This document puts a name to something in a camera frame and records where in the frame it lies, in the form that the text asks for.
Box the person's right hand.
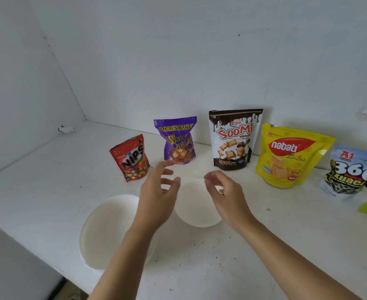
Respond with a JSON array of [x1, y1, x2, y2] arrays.
[[204, 170, 256, 227]]

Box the person's left hand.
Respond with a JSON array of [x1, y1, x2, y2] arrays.
[[136, 159, 182, 226]]

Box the person's left forearm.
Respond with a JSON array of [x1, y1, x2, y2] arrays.
[[88, 213, 172, 300]]

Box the person's right forearm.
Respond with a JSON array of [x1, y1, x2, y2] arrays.
[[225, 211, 364, 300]]

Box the small white bowl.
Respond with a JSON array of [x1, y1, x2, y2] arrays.
[[174, 177, 223, 229]]

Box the purple wafer snack pouch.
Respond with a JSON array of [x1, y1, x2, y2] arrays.
[[153, 116, 198, 165]]

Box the red candy pouch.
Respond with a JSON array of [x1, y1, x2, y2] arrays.
[[109, 134, 150, 183]]

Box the white and brown snack pouch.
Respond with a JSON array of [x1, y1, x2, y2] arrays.
[[208, 108, 264, 171]]

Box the yellow wafer snack pouch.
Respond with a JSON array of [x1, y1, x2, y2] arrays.
[[255, 123, 336, 190]]

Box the large white bowl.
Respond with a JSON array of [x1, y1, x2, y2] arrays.
[[79, 194, 158, 270]]

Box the white sunflower seed pouch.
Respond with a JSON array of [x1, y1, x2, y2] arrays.
[[319, 144, 367, 202]]

